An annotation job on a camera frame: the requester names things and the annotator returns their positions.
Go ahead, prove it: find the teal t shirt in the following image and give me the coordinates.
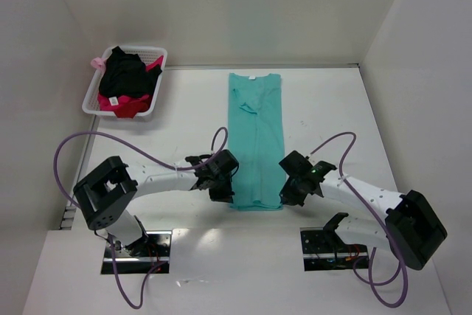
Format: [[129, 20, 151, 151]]
[[228, 73, 286, 211]]

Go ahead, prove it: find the light pink cloth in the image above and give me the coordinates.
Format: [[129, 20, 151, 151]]
[[90, 58, 106, 72]]

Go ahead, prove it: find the white plastic basket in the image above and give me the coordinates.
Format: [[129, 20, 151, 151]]
[[82, 44, 167, 122]]

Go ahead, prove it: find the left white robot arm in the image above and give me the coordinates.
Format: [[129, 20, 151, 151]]
[[73, 149, 239, 257]]

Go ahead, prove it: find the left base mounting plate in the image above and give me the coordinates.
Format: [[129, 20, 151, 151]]
[[113, 231, 172, 274]]

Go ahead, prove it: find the red pink t shirt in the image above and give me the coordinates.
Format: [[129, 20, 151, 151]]
[[97, 58, 162, 118]]

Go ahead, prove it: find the base mounting plate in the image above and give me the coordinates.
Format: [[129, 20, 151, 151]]
[[113, 231, 172, 274], [300, 228, 369, 271]]

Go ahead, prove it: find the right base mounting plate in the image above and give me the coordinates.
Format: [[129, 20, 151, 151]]
[[300, 228, 369, 271]]

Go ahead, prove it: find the black t shirt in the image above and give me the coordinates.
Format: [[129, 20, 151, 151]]
[[99, 46, 162, 98]]

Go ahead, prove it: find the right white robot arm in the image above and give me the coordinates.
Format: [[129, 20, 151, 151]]
[[280, 150, 447, 271]]

